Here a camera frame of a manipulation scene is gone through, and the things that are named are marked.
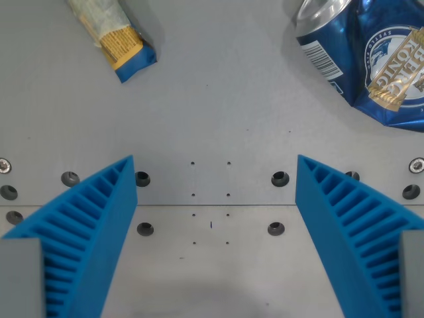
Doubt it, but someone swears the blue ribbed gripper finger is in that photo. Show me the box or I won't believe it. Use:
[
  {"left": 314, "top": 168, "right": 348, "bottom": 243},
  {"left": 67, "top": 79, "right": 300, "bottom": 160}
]
[
  {"left": 1, "top": 154, "right": 138, "bottom": 318},
  {"left": 295, "top": 154, "right": 424, "bottom": 318}
]

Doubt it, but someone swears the blue and yellow snack bag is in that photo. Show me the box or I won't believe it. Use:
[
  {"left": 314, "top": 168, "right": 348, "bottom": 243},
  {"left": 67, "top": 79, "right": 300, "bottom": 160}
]
[{"left": 64, "top": 0, "right": 158, "bottom": 84}]

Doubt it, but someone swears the crushed blue beer can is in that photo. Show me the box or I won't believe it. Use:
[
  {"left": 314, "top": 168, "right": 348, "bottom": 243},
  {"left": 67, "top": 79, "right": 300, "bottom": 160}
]
[{"left": 294, "top": 0, "right": 424, "bottom": 134}]

